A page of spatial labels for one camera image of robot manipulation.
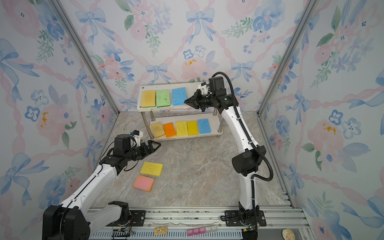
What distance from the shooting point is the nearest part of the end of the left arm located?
2.07ft

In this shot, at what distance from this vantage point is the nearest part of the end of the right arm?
58 cm

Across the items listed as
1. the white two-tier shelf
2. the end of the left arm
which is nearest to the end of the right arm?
the white two-tier shelf
